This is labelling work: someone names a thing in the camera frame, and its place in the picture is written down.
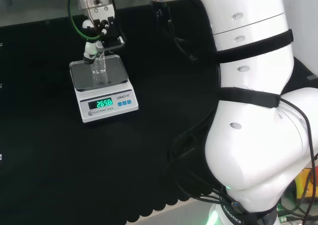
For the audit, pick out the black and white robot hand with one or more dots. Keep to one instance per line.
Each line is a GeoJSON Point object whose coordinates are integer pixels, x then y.
{"type": "Point", "coordinates": [109, 33]}

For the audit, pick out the black table cloth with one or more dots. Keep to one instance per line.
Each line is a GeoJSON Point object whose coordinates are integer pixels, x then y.
{"type": "Point", "coordinates": [62, 160]}

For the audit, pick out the clear glass beaker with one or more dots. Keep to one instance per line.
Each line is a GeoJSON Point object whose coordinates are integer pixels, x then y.
{"type": "Point", "coordinates": [99, 66]}

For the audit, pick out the yellow stop button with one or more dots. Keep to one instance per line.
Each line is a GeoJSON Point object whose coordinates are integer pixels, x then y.
{"type": "Point", "coordinates": [301, 180]}

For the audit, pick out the white electronic balance steel pan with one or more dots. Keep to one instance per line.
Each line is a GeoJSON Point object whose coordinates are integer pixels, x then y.
{"type": "Point", "coordinates": [109, 93]}

